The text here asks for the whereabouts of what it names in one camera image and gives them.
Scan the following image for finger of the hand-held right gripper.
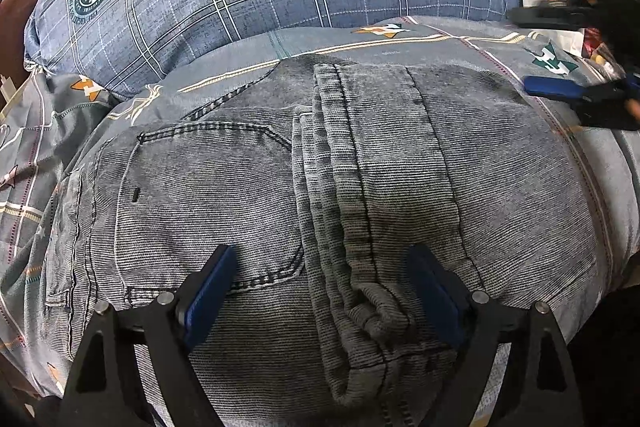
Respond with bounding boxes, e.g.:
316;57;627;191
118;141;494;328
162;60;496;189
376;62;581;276
507;4;596;28
522;75;640;130

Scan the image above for grey printed bed sheet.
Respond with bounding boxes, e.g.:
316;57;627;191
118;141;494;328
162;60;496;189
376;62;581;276
0;14;640;427

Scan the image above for grey denim pants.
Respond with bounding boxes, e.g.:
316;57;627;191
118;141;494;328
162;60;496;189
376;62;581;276
45;59;616;427

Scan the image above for brown wooden headboard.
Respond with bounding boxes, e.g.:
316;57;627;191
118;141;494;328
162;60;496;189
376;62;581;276
0;0;47;78

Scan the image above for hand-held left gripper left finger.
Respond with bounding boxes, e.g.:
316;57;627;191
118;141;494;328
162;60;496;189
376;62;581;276
59;244;238;427

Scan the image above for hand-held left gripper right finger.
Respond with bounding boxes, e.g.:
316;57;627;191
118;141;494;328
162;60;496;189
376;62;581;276
406;243;586;427

